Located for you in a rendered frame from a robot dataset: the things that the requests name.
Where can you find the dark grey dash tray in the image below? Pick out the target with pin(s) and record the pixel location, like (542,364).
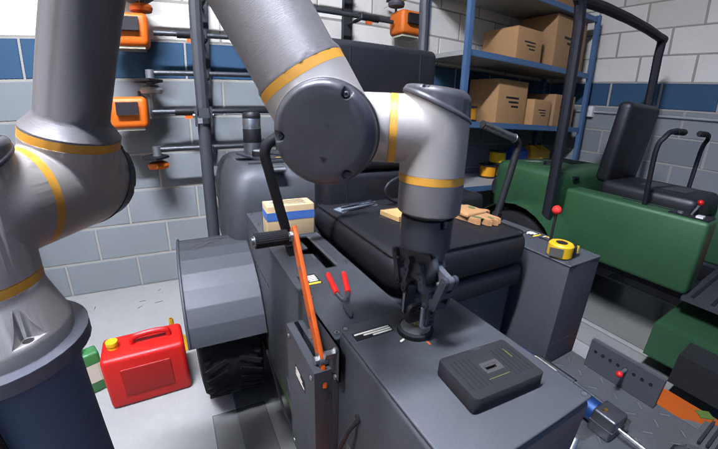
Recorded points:
(490,377)

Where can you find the grey and blue box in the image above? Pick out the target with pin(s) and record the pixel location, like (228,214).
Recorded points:
(607,421)

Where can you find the green ride-on mower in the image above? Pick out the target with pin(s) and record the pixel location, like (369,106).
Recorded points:
(633,231)

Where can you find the red-knobbed lever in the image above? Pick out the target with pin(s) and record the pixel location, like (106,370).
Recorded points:
(556,215)

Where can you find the tan wooden block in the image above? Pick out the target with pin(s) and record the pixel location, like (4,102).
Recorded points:
(390,214)

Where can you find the black roll bar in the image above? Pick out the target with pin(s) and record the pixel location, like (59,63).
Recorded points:
(568,100)

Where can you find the black lap bar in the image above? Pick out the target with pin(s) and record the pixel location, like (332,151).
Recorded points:
(272,187)
(508,162)

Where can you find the green and white box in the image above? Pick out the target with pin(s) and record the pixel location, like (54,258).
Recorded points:
(91,368)

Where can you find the brown cardboard box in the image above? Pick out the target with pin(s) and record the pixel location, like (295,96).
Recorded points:
(560,107)
(512,43)
(537,112)
(499,100)
(555,37)

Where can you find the green machine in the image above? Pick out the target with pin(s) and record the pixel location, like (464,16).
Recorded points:
(708,337)

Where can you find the tan work gloves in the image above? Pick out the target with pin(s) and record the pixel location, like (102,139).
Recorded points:
(480,216)

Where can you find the small red lever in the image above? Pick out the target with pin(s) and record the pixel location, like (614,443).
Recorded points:
(621,375)

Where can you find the black mower seat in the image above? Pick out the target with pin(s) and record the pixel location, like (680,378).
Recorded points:
(483,249)

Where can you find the grey wall rack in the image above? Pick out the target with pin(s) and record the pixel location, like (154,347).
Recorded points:
(204,125)

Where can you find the grey zero-turn mower body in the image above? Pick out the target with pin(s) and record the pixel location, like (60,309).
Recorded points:
(384,386)

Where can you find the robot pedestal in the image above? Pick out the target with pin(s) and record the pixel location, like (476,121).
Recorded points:
(41,418)

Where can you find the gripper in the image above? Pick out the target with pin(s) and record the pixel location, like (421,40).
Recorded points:
(424,237)

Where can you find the red fuel can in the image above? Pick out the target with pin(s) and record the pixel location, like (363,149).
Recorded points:
(144,368)

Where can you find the grey control panel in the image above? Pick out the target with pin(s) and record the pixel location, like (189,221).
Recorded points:
(636,371)

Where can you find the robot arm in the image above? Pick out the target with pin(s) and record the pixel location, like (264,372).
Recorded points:
(72,187)

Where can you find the black ignition key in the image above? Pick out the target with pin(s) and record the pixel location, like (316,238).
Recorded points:
(414,332)

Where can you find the yellow tape measure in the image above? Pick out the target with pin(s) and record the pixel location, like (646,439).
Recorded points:
(562,249)

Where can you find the cardboard box with blue band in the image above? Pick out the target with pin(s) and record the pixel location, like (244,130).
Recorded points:
(288,215)

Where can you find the blue shelf unit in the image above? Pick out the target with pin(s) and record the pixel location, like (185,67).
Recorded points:
(583,62)

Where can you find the grey tank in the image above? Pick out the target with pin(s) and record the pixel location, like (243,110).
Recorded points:
(240,187)

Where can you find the orange brake lever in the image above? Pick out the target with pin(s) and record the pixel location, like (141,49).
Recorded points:
(306,293)

